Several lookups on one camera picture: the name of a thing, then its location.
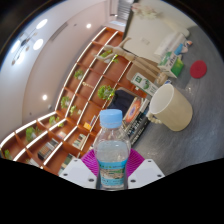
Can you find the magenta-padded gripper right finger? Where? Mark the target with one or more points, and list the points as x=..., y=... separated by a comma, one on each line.
x=146, y=171

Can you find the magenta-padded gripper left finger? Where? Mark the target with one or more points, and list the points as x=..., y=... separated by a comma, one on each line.
x=78, y=171

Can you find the clear blue-capped water bottle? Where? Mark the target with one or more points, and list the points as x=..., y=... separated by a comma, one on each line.
x=112, y=156

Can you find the stack of black books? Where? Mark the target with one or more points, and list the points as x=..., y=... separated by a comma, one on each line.
x=136, y=116

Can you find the dark blue chair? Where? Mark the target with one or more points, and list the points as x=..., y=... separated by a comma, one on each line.
x=121, y=100

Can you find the recessed ceiling light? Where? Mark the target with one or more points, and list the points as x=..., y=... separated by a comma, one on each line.
x=88, y=25
x=44, y=97

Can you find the orange wooden shelf unit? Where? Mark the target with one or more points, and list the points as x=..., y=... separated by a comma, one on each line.
x=93, y=86

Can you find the green and white carton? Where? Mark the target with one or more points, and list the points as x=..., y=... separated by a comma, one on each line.
x=145, y=83

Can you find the tan chair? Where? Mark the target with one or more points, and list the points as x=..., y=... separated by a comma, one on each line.
x=138, y=71

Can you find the green tissue pack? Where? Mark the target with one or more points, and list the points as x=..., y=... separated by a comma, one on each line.
x=173, y=64

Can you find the flat round red coaster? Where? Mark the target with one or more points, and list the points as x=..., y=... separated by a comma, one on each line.
x=198, y=69

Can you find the stack of white packs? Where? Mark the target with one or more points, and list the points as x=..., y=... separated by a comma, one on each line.
x=171, y=43

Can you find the branched ceiling lamp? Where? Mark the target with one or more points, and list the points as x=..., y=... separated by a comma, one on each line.
x=38, y=44

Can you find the small round colourful badge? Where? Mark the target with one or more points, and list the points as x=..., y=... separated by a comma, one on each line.
x=188, y=43

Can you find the ceiling air vent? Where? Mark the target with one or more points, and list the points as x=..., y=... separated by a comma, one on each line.
x=58, y=31

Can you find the grey window curtain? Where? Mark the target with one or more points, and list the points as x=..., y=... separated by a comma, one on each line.
x=125, y=8

